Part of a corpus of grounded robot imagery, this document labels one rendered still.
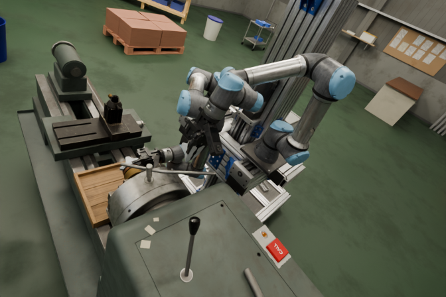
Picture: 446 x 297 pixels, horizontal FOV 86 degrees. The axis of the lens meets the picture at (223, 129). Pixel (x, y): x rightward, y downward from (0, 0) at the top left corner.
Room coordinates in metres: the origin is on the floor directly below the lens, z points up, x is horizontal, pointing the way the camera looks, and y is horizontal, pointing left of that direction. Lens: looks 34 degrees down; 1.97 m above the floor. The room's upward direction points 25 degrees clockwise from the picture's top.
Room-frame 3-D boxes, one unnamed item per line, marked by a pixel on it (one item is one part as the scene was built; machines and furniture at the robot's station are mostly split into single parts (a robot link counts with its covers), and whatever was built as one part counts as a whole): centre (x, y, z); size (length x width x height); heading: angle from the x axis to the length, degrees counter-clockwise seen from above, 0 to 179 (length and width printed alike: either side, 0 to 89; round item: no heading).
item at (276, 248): (0.52, -0.34, 1.26); 0.06 x 0.06 x 0.02; 54
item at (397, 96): (7.93, -4.51, 0.45); 2.64 x 0.85 x 0.90; 149
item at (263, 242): (0.53, -0.32, 1.23); 0.13 x 0.08 x 0.06; 54
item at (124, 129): (1.03, 0.59, 1.00); 0.20 x 0.10 x 0.05; 54
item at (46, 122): (1.04, 0.68, 0.89); 0.53 x 0.30 x 0.06; 144
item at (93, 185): (0.75, 0.35, 0.88); 0.36 x 0.30 x 0.04; 144
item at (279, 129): (1.15, -0.29, 1.33); 0.13 x 0.12 x 0.14; 39
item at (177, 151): (0.95, 0.17, 1.08); 0.11 x 0.08 x 0.09; 143
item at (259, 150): (1.16, -0.29, 1.21); 0.15 x 0.15 x 0.10
